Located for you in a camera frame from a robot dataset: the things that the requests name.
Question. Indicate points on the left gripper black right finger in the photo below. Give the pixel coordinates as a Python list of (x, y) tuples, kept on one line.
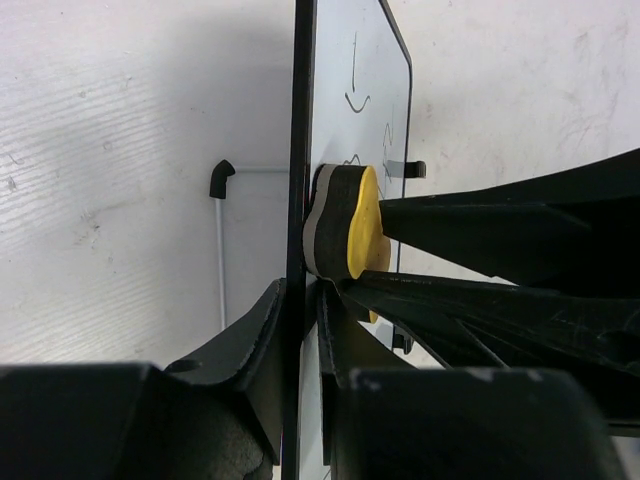
[(385, 419)]

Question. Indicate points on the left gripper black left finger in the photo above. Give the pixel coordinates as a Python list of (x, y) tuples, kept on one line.
[(214, 414)]

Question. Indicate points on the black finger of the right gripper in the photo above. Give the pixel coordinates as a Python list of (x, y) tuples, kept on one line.
[(574, 231), (476, 324)]

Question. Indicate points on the yellow whiteboard eraser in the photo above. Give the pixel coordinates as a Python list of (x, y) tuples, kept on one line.
[(343, 233)]

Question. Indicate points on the small black-framed whiteboard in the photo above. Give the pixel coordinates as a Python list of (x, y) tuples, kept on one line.
[(351, 103)]

